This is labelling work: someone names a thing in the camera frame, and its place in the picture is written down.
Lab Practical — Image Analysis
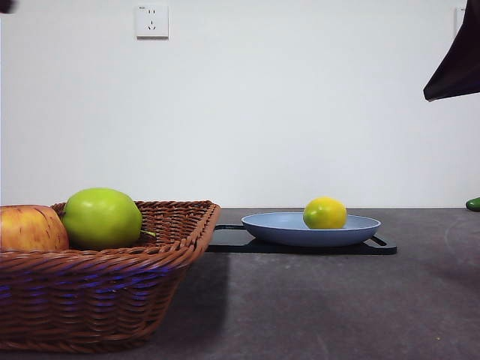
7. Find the yellow lemon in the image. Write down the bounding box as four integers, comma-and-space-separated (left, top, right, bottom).
302, 196, 348, 230

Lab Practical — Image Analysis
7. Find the blue round plate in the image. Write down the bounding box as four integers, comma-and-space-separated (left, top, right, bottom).
241, 211, 383, 248

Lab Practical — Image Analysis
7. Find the brown woven wicker basket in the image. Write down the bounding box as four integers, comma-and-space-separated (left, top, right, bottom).
0, 199, 221, 353

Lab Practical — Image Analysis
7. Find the black flat tray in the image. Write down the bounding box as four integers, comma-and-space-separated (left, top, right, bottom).
205, 223, 398, 255

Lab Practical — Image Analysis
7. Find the green apple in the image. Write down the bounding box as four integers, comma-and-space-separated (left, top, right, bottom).
61, 187, 157, 251

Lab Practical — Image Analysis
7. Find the red yellow apple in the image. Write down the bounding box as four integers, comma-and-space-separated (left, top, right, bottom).
0, 204, 71, 252

